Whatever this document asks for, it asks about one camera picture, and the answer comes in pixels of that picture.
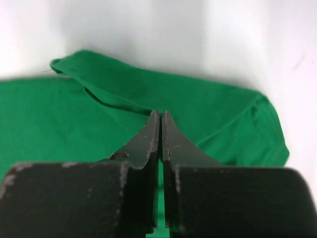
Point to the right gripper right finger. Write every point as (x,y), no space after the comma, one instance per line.
(207,199)

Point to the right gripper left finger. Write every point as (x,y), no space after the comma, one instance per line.
(112,198)

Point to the green t shirt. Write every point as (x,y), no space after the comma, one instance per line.
(96,104)

